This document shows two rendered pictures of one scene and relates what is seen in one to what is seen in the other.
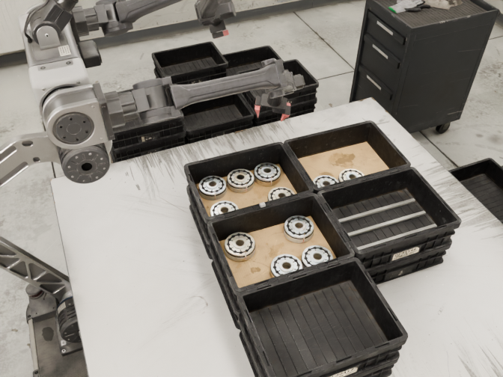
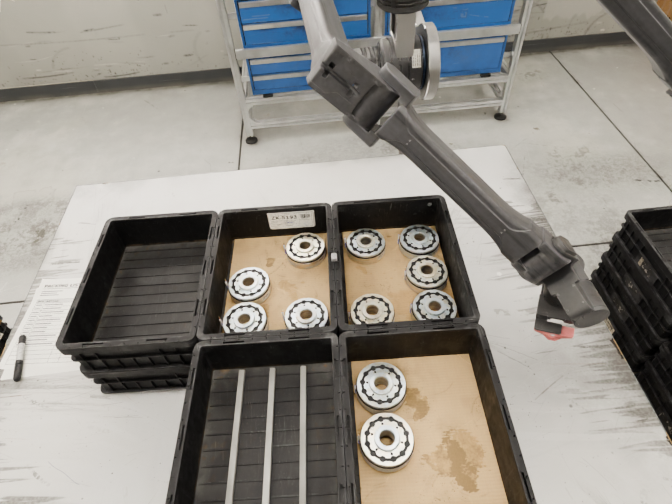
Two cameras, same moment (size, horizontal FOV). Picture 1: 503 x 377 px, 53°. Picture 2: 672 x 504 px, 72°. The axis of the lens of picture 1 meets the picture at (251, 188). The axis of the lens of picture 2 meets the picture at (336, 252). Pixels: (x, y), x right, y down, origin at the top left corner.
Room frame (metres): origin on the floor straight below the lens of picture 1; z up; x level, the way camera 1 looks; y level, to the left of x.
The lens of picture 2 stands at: (1.45, -0.70, 1.75)
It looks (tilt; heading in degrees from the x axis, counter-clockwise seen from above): 48 degrees down; 112
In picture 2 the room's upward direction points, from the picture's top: 5 degrees counter-clockwise
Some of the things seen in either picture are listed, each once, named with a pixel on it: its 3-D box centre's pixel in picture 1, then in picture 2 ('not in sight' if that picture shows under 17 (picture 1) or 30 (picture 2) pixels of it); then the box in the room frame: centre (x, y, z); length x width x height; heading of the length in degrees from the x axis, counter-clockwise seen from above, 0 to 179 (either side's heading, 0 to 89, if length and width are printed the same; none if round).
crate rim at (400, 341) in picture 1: (319, 317); (147, 274); (0.76, -0.20, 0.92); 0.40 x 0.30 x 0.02; 111
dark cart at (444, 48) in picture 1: (414, 70); not in sight; (2.84, -1.04, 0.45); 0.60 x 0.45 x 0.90; 113
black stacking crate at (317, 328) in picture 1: (318, 326); (154, 287); (0.76, -0.20, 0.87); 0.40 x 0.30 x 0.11; 111
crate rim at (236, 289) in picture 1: (278, 240); (271, 266); (1.04, -0.09, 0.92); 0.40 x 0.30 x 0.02; 111
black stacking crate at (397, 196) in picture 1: (384, 218); (265, 445); (1.18, -0.46, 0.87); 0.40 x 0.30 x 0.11; 111
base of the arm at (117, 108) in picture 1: (117, 108); not in sight; (1.01, 0.33, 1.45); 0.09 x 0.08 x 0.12; 23
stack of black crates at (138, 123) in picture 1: (146, 142); (667, 289); (2.20, 0.59, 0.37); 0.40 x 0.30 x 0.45; 113
